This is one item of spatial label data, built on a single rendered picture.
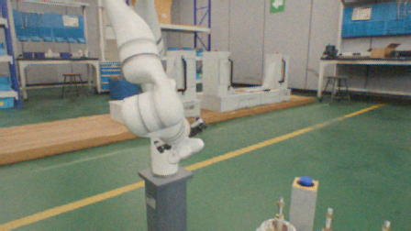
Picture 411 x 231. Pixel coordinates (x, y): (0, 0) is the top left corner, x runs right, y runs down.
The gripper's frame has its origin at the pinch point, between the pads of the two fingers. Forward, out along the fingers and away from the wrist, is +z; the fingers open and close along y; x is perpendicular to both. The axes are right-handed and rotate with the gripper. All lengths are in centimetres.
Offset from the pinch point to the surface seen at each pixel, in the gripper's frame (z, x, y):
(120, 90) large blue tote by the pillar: 343, -218, 92
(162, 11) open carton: 377, -350, -49
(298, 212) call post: 13.6, 34.9, -19.2
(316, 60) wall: 444, -115, -282
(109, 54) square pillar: 457, -382, 106
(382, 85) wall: 386, 1, -321
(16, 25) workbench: 302, -427, 211
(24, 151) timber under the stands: 90, -71, 114
